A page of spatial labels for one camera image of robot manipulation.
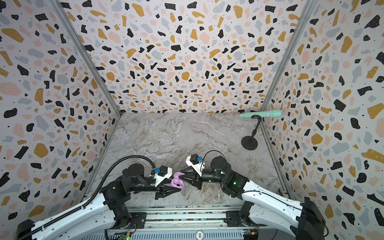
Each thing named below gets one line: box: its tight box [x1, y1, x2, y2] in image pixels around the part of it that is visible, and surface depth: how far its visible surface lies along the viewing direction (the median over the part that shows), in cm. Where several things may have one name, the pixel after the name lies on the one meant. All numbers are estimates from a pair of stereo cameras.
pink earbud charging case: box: [171, 171, 185, 189], surface depth 64 cm
